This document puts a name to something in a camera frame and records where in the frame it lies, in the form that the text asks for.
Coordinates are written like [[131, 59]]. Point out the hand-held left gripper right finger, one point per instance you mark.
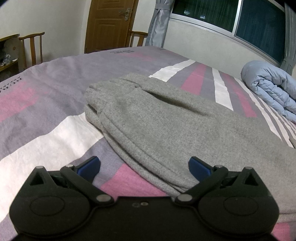
[[198, 169]]

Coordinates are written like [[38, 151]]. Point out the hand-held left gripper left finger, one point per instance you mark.
[[89, 168]]

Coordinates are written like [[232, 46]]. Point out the grey pants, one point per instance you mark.
[[161, 120]]

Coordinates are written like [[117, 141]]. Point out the striped pink grey bed sheet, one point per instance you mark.
[[46, 104]]

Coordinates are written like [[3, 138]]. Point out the folded light blue quilt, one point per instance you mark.
[[268, 83]]

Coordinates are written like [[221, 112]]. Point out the wooden chair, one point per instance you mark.
[[32, 46], [138, 37]]

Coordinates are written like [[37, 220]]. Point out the cluttered wooden shelf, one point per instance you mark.
[[9, 53]]

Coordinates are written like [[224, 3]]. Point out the brown wooden door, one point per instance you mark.
[[108, 25]]

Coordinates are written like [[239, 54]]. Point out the tied grey curtain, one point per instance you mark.
[[158, 20]]

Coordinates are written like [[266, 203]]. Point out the sliding glass window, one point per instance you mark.
[[259, 25]]

